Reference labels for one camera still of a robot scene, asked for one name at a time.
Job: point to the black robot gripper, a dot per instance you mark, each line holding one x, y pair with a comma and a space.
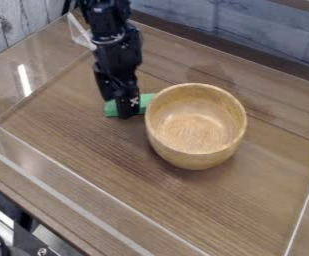
118, 56

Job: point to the green rectangular block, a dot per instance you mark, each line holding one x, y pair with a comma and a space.
110, 106

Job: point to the round wooden bowl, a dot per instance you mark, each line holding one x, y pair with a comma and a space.
196, 125

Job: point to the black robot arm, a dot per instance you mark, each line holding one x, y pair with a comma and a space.
106, 12

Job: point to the clear acrylic corner bracket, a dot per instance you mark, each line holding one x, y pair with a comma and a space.
81, 36

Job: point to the clear acrylic tray wall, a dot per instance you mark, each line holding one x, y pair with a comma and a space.
79, 211

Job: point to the black metal bracket with bolt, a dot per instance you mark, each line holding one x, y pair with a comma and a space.
27, 245

